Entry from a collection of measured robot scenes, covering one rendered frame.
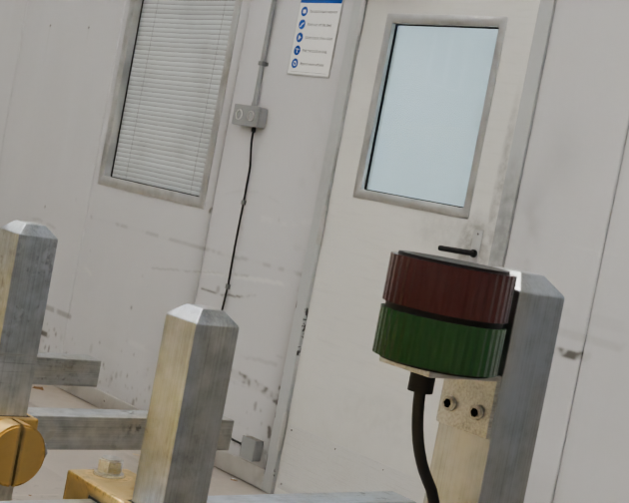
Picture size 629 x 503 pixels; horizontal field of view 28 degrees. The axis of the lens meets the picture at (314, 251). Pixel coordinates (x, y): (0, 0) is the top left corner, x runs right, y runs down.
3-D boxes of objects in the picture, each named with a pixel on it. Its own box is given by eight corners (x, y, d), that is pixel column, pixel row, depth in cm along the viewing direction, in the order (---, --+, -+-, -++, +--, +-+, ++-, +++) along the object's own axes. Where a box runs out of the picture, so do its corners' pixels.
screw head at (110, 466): (114, 469, 89) (117, 453, 89) (129, 478, 87) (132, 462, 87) (88, 470, 87) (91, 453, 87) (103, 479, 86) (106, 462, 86)
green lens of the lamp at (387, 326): (432, 351, 63) (441, 308, 63) (523, 379, 59) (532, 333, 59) (345, 344, 59) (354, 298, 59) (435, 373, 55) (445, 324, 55)
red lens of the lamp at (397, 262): (442, 302, 63) (450, 259, 63) (534, 327, 59) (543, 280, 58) (355, 292, 59) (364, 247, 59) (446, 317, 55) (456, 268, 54)
